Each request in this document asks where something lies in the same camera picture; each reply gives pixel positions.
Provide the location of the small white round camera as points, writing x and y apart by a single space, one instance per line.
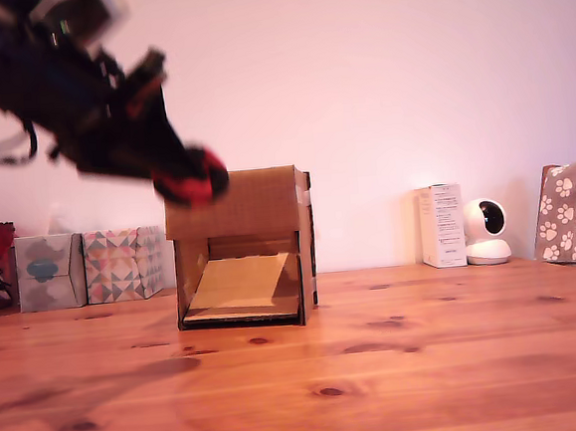
487 247

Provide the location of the cardboard dice tower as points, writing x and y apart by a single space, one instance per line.
262 202

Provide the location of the white printed carton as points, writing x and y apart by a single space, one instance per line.
446 228

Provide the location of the grey tissue box, blue print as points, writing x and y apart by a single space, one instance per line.
49 289

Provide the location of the red and black footbag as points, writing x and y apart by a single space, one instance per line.
201 185

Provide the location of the tissue box with triangle pattern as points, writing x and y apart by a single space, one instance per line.
117 269

